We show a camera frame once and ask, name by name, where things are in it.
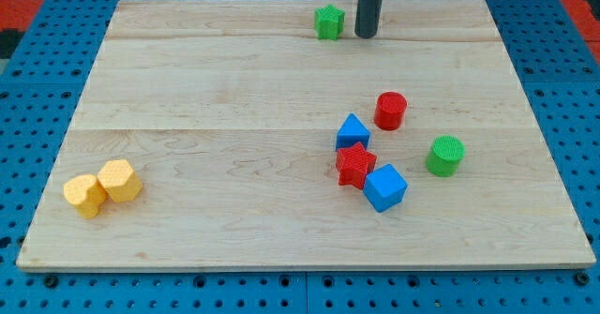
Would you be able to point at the light wooden board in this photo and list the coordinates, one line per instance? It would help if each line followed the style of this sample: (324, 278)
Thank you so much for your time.
(228, 112)

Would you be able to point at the blue triangle block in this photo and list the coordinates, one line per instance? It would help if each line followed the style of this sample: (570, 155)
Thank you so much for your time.
(352, 131)

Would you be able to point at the red star block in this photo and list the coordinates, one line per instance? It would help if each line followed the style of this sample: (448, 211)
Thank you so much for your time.
(354, 163)

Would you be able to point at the blue cube block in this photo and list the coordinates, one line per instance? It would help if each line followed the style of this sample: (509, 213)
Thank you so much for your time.
(385, 188)

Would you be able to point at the red cylinder block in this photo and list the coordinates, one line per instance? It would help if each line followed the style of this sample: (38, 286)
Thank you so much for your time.
(390, 109)

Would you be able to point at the green star block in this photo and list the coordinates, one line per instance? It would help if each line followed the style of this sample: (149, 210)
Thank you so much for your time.
(329, 22)

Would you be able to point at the green cylinder block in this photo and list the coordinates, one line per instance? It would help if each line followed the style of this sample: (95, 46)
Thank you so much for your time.
(445, 155)

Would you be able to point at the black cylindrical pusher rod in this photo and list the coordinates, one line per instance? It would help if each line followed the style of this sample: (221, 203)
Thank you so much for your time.
(367, 18)

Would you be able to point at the yellow hexagon block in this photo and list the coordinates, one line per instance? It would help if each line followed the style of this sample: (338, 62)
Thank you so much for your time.
(120, 180)

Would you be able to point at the yellow heart block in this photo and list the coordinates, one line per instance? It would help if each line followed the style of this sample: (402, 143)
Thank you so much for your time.
(85, 194)

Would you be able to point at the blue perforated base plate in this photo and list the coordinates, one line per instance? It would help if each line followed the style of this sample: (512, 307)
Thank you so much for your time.
(554, 45)

